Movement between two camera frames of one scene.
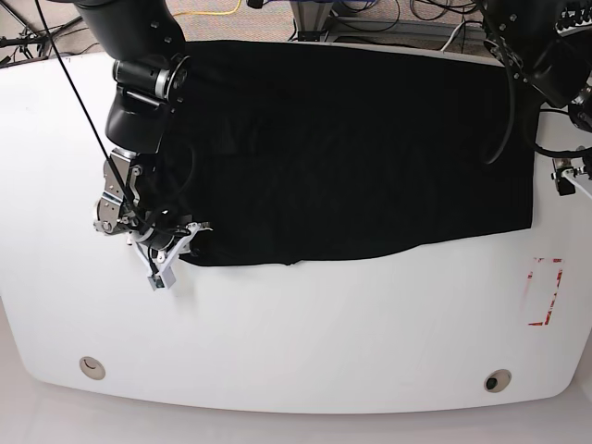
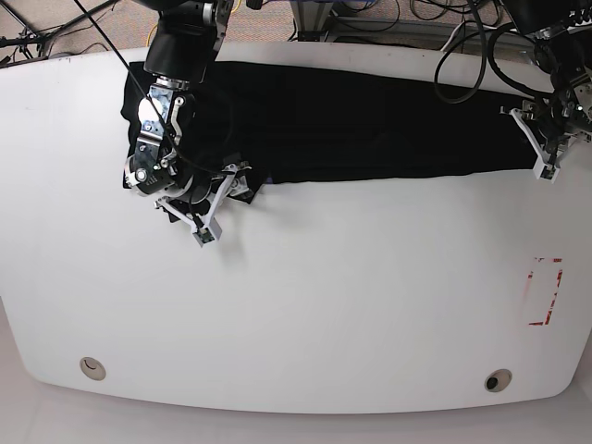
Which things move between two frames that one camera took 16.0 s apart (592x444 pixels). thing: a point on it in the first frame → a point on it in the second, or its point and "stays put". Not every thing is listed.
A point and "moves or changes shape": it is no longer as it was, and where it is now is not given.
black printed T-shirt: [291, 152] moves or changes shape
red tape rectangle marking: [530, 275] stays put
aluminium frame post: [309, 17] stays put
